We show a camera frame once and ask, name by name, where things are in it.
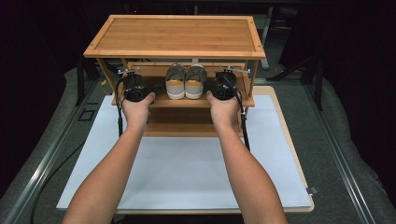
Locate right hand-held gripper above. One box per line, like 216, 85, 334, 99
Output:
213, 64, 251, 102

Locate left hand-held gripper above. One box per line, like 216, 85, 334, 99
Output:
116, 67, 155, 103

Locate beige low-top sneaker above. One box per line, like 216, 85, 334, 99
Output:
184, 63, 208, 101
164, 63, 188, 101

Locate bamboo shoe rack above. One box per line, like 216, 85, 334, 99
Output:
82, 14, 267, 138

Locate person's left hand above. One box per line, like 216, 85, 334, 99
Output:
120, 91, 157, 133

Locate person's right hand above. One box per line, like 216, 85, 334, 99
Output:
205, 91, 241, 131

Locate square floor socket plate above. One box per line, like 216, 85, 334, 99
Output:
78, 108, 97, 122

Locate white table mat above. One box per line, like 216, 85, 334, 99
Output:
56, 94, 313, 211

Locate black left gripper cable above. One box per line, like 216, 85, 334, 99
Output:
114, 77, 126, 138

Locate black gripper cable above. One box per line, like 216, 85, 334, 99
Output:
114, 77, 126, 138
232, 83, 252, 153

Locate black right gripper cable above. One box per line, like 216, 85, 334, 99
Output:
232, 83, 252, 153

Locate aluminium frame rail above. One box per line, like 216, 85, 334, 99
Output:
1, 81, 100, 224
303, 83, 377, 224

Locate black floor cable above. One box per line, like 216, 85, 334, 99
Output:
29, 140, 87, 224

